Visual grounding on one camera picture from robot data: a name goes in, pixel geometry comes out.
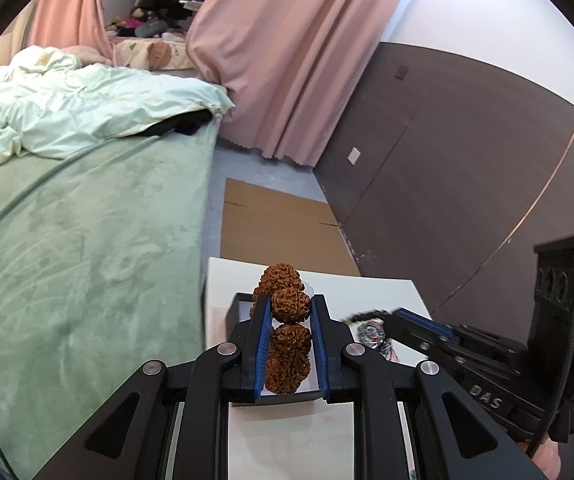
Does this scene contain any flat brown cardboard sheet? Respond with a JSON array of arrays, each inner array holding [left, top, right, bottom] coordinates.
[[220, 179, 360, 276]]

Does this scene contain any black jewelry box white interior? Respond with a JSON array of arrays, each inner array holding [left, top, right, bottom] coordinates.
[[250, 296, 322, 405]]

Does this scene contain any silver chain jewelry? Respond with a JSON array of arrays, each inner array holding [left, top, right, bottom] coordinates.
[[357, 320, 392, 360]]

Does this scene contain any dark wall switch plate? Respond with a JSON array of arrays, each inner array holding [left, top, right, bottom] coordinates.
[[394, 65, 409, 80]]

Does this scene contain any pink curtain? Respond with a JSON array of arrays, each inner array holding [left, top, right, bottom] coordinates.
[[187, 0, 401, 166], [28, 0, 113, 60]]

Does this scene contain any pale green duvet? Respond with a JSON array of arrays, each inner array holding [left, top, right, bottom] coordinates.
[[0, 46, 234, 166]]

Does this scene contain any dark green bead bracelet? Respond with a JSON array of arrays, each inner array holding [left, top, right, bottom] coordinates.
[[341, 309, 393, 323]]

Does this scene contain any brown rudraksha bead bracelet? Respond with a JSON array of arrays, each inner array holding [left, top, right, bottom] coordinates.
[[249, 262, 314, 396]]

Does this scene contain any pink curtain left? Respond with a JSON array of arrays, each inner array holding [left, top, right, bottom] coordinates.
[[28, 0, 113, 60]]

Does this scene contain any bear print pillow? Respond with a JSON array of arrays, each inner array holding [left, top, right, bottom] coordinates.
[[113, 38, 194, 70]]

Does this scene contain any black cable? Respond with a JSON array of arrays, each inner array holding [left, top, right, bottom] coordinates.
[[527, 278, 574, 456]]

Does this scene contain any white wall socket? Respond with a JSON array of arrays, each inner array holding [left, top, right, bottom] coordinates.
[[347, 148, 361, 165]]

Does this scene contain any pink curtain right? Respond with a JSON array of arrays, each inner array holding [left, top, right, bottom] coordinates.
[[187, 0, 401, 166]]

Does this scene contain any white square table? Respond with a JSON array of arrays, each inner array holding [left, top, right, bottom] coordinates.
[[206, 259, 429, 479]]

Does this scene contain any right hand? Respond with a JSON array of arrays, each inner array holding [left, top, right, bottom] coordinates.
[[532, 438, 562, 480]]

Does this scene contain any plush toys pile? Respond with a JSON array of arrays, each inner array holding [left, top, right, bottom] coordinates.
[[104, 6, 186, 41]]

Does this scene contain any bed with green sheet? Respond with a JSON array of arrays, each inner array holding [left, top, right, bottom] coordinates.
[[0, 122, 219, 479]]

